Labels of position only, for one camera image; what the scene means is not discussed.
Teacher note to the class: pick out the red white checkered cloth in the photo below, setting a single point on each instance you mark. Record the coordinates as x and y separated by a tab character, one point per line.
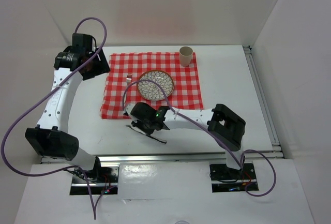
186	94

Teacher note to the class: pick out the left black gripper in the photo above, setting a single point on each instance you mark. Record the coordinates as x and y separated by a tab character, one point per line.
102	67

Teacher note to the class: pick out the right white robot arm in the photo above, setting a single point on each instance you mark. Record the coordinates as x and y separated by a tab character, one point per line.
221	123

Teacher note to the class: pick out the patterned ceramic plate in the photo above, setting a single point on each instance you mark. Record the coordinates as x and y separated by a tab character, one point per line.
153	83

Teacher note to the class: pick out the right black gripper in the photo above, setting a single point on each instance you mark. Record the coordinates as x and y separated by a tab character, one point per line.
137	123

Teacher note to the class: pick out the aluminium rail right side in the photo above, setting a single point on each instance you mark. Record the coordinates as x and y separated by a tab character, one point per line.
262	100

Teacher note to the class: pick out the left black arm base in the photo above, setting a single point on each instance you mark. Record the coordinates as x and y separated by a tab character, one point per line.
103	181

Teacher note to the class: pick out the silver fork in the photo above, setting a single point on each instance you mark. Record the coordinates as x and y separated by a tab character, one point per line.
129	78

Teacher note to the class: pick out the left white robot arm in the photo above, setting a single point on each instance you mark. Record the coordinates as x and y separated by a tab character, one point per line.
50	138

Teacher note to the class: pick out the beige paper cup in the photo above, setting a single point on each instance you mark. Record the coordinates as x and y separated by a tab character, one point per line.
185	56

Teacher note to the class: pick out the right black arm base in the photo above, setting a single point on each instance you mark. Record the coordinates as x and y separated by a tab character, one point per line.
224	179

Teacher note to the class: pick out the silver table knife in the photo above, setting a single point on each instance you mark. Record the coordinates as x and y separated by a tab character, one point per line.
136	129

